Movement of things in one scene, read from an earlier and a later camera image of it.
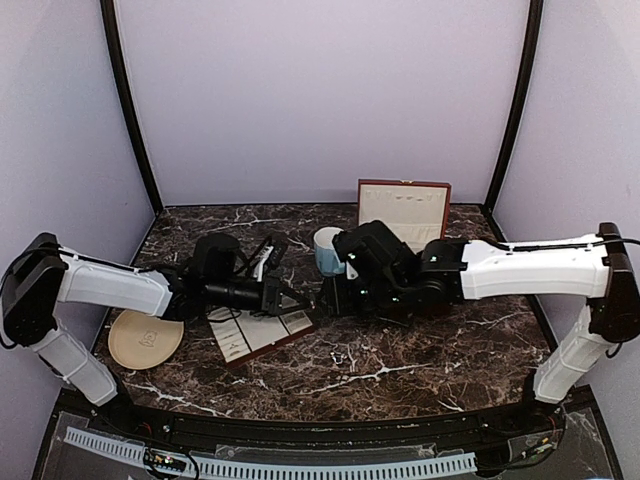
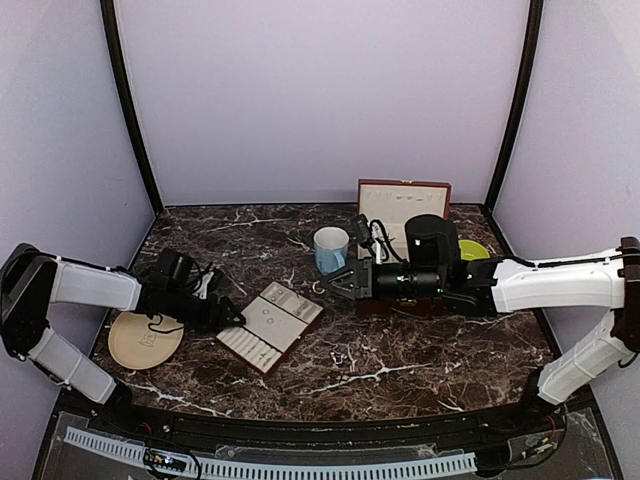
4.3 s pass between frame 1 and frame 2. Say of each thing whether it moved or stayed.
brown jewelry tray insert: moved
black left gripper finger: moved
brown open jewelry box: stayed
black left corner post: stayed
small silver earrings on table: stayed
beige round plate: stayed
